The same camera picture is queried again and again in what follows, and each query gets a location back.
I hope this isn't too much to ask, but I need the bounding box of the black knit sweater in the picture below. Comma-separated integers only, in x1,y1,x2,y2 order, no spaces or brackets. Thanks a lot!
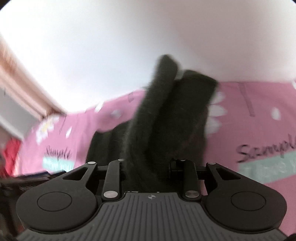
86,55,218,192

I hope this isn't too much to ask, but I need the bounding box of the red cloth pile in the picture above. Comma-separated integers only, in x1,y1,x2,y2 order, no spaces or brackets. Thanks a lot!
1,138,22,178

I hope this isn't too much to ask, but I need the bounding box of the pink patterned curtain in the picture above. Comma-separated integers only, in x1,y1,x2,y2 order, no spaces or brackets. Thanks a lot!
1,39,64,120

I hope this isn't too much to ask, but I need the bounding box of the pink floral bed sheet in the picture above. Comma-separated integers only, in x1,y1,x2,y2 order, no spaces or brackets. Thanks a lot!
14,82,295,235

